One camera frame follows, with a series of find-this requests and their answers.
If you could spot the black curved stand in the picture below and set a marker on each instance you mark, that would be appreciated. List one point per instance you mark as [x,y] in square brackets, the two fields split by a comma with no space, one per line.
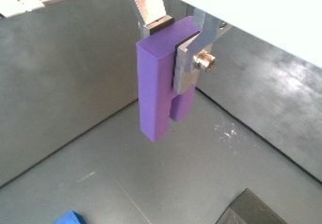
[249,210]

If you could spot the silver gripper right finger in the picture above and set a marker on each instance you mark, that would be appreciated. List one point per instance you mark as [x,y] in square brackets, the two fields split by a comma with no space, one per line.
[193,51]

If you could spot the blue foam shape-sorter block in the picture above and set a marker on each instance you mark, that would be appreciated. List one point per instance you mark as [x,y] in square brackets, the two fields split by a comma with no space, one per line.
[71,218]

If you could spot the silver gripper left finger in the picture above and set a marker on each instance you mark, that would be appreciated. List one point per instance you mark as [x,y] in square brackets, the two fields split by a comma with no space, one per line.
[151,15]

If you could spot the purple double-square block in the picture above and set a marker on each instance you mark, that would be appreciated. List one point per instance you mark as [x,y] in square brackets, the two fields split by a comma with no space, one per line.
[161,104]

